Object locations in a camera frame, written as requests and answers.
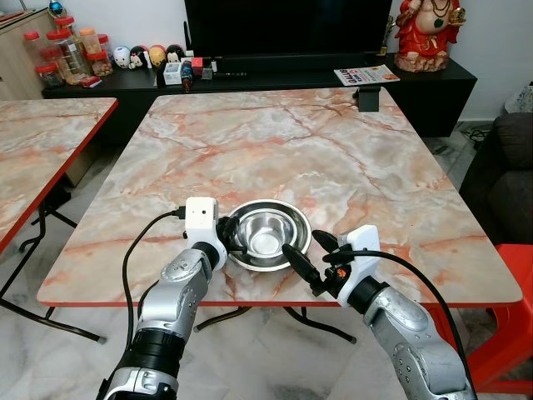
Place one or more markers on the stainless steel bowl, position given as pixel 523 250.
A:
pixel 266 237

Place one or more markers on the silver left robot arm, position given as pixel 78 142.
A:
pixel 171 300

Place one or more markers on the black remote control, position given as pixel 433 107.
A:
pixel 227 74

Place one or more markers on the small black box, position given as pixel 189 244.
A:
pixel 370 97

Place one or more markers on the small white box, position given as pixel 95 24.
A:
pixel 172 73

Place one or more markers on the small red box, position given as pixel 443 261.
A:
pixel 197 64

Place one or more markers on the printed magazine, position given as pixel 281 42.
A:
pixel 368 75

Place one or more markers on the red plastic stool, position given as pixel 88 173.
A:
pixel 508 325

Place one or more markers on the yellow round figurine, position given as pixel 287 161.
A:
pixel 156 57

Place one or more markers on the dark grey sofa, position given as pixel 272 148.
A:
pixel 500 183

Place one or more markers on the red black round figurine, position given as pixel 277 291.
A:
pixel 137 57

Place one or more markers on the white round figurine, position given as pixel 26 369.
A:
pixel 122 57

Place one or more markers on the black flat television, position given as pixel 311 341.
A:
pixel 287 27

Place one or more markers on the small clear jar red lid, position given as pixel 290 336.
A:
pixel 50 75
pixel 32 48
pixel 102 63

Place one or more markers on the red laughing buddha statue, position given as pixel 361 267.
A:
pixel 425 37

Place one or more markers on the large clear jar red lid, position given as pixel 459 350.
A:
pixel 67 57

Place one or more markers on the grey speckled cushion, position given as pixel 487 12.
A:
pixel 520 100

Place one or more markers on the light wooden cabinet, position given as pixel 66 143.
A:
pixel 17 58

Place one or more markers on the blue ball ornament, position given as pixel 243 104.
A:
pixel 55 8

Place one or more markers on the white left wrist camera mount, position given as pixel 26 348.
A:
pixel 200 218

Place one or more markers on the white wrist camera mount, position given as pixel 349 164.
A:
pixel 362 246
pixel 200 218

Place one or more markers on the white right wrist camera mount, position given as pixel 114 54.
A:
pixel 362 246

